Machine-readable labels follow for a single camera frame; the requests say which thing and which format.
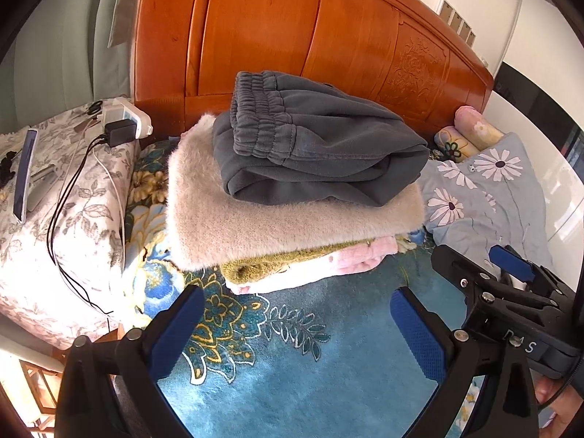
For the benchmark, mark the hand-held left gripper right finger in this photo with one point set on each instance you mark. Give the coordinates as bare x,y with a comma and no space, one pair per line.
417,335

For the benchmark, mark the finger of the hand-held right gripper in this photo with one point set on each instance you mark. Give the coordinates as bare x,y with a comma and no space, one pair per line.
513,262
456,264

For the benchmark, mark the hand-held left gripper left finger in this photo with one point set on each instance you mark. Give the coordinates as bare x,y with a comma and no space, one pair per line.
175,331

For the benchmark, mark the dark grey pants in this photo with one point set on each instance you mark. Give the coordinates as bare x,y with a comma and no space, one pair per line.
319,146

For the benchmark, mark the person's right hand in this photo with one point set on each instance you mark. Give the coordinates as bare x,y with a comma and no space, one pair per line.
552,404

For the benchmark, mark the blue daisy-print quilt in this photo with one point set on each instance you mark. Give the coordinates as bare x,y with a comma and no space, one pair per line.
502,212

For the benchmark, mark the green knitted garment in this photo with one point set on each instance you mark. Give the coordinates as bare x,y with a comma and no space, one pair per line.
246,273

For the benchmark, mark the pink fleece garment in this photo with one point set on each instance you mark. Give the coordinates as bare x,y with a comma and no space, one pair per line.
356,256

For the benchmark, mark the cream floral pillow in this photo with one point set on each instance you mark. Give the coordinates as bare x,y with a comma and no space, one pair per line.
449,146

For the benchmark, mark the teal floral bedsheet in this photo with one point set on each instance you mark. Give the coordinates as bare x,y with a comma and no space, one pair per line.
296,374

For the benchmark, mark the floral nightstand cloth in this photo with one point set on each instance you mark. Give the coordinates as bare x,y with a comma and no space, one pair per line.
73,246

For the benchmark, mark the cream fluffy sweater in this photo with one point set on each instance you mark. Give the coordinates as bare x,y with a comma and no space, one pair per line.
273,230

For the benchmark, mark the pink floral pillow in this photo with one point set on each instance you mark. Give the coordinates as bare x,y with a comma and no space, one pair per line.
479,125

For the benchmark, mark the wooden nightstand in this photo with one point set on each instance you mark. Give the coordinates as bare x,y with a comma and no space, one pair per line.
41,383

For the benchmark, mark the white and black wardrobe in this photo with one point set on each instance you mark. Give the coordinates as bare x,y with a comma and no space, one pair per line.
547,114

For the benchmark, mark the grey flat device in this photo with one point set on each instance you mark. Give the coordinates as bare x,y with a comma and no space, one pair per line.
42,187

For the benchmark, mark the black charger plug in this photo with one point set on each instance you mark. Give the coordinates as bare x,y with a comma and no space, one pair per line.
119,132

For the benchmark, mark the blue-edged smartphone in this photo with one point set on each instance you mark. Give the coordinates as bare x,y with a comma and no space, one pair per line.
25,178

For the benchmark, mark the white power strip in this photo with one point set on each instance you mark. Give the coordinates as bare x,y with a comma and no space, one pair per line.
137,114

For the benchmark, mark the wooden bed headboard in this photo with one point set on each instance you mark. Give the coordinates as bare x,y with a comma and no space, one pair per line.
273,32

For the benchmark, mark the grey-green curtain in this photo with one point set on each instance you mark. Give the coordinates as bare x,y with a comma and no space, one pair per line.
54,45

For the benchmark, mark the silver wall switch plate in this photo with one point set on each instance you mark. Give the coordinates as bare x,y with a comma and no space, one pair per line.
455,18
471,39
464,30
445,7

